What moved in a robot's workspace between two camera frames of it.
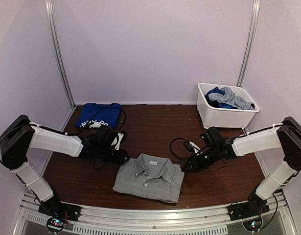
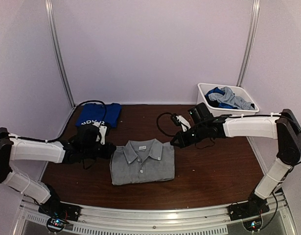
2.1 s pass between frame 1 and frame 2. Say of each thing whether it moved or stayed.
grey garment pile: moved
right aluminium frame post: stayed
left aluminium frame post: stayed
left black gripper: moved
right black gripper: moved
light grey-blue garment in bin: stayed
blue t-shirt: stayed
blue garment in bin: stayed
